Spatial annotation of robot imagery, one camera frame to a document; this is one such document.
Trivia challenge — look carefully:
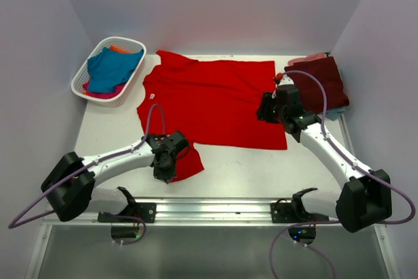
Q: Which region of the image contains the white plastic laundry basket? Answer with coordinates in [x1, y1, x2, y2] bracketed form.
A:
[71, 36, 147, 107]

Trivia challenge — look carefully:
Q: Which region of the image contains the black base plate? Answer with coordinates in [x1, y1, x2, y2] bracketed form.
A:
[270, 199, 329, 223]
[97, 203, 157, 223]

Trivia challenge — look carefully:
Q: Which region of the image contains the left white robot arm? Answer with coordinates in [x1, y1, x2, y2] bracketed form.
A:
[40, 131, 189, 222]

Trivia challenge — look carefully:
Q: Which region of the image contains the red t shirt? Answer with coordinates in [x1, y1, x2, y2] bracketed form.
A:
[136, 50, 289, 184]

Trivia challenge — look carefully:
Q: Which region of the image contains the orange t shirt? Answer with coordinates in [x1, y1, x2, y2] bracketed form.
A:
[109, 45, 133, 54]

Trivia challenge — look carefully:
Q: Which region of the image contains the folded light blue t shirt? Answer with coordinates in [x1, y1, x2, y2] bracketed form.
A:
[325, 107, 346, 121]

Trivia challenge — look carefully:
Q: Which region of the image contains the folded pink t shirt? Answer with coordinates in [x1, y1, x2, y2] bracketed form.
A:
[287, 52, 328, 66]

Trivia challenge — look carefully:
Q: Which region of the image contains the folded maroon t shirt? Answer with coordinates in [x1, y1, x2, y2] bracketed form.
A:
[283, 56, 351, 118]

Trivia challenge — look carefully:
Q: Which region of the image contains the aluminium mounting rail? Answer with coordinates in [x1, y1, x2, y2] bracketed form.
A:
[42, 197, 347, 226]

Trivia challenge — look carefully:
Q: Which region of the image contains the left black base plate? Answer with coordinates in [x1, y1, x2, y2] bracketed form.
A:
[97, 203, 157, 223]

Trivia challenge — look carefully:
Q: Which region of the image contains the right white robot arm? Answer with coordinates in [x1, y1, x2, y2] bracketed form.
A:
[256, 84, 392, 233]

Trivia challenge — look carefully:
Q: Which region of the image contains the magenta t shirt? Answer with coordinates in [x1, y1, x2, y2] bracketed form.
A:
[83, 82, 125, 99]

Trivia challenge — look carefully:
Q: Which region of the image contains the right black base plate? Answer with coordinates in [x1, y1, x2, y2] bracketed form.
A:
[270, 199, 329, 223]

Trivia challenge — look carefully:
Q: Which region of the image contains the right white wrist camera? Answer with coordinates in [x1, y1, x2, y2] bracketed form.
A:
[273, 73, 294, 88]

